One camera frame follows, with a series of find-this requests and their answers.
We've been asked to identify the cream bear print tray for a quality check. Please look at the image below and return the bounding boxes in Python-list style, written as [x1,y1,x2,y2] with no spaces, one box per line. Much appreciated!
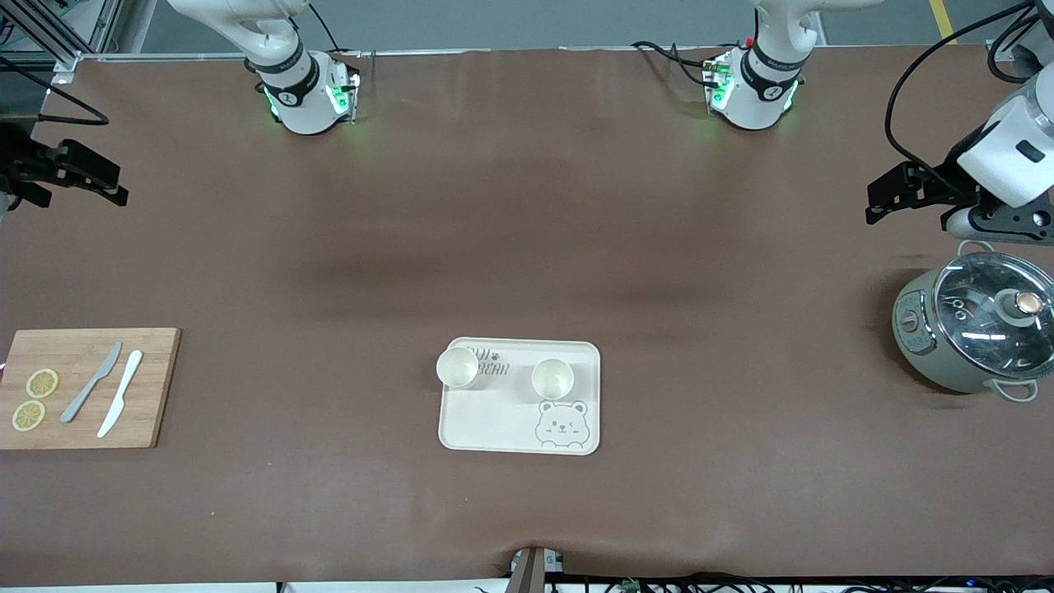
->
[438,337,601,455]

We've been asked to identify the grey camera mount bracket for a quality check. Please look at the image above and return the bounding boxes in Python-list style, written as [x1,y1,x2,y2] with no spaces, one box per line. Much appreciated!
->
[506,545,569,593]

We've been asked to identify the white plastic knife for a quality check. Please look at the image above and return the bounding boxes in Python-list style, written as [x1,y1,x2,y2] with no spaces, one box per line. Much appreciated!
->
[97,350,144,439]

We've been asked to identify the grey plastic knife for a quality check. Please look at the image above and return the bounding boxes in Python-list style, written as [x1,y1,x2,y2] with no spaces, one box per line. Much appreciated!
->
[59,342,124,424]

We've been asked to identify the bamboo cutting board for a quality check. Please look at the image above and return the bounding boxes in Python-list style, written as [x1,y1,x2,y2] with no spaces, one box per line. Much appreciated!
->
[0,328,181,450]

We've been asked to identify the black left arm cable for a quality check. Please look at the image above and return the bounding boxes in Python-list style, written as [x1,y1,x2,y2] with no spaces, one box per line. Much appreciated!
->
[884,0,1054,194]

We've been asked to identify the black right base cable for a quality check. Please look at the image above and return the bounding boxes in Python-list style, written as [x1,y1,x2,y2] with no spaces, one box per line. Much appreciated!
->
[309,0,363,60]

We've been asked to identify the black base cable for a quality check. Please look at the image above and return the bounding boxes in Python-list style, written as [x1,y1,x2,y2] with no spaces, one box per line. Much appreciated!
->
[630,40,719,87]
[309,0,363,60]

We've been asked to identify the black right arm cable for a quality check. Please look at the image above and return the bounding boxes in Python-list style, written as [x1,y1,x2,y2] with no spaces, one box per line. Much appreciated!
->
[0,56,110,127]

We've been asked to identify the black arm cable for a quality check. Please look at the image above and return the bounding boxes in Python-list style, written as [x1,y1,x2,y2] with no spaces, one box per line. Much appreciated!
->
[884,0,1054,194]
[0,56,110,127]

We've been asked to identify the brown table cover mat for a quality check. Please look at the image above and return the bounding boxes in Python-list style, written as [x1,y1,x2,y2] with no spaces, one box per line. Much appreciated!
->
[0,45,1054,587]

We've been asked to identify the white IKEA cup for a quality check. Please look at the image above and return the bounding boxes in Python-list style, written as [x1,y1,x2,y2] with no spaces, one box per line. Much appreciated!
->
[436,346,480,390]
[531,357,576,402]

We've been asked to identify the grey-green electric cooking pot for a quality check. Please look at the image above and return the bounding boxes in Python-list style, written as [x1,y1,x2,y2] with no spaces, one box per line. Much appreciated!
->
[892,239,1054,403]

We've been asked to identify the aluminium frame with black struts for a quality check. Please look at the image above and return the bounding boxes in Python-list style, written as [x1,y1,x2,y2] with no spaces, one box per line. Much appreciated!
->
[0,0,157,83]

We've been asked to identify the glass pot lid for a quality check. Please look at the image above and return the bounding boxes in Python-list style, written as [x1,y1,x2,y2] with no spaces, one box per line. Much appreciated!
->
[933,251,1054,380]

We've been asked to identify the black left base cable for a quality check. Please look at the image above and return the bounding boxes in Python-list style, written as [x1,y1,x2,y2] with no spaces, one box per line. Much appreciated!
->
[630,40,719,87]

